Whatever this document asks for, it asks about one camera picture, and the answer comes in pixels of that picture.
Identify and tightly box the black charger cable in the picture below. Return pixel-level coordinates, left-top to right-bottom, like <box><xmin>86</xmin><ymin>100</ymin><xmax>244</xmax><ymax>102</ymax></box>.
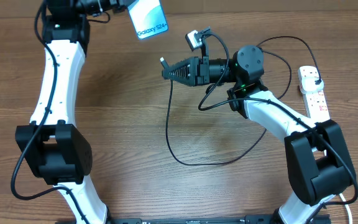
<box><xmin>159</xmin><ymin>35</ymin><xmax>323</xmax><ymax>167</ymax></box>

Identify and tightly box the Samsung Galaxy smartphone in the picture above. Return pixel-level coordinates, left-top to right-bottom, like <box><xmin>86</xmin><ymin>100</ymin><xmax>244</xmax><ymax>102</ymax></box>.
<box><xmin>128</xmin><ymin>0</ymin><xmax>168</xmax><ymax>40</ymax></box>

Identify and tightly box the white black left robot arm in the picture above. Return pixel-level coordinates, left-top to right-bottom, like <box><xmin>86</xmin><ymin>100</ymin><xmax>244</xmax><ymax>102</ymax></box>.
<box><xmin>11</xmin><ymin>0</ymin><xmax>133</xmax><ymax>223</ymax></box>

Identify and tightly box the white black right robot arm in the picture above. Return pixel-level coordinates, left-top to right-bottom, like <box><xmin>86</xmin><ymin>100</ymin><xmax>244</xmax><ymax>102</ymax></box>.
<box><xmin>160</xmin><ymin>45</ymin><xmax>358</xmax><ymax>223</ymax></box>

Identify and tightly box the white charger plug adapter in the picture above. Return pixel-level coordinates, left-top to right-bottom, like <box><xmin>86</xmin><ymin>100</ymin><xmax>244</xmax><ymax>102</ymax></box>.
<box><xmin>300</xmin><ymin>77</ymin><xmax>324</xmax><ymax>94</ymax></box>

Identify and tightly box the white power strip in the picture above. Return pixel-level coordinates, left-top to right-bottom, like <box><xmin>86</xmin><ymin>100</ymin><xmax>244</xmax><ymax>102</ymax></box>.
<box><xmin>298</xmin><ymin>66</ymin><xmax>331</xmax><ymax>123</ymax></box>

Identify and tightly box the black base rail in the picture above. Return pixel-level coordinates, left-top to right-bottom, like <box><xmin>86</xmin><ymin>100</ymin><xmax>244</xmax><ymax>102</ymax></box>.
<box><xmin>54</xmin><ymin>213</ymin><xmax>332</xmax><ymax>224</ymax></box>

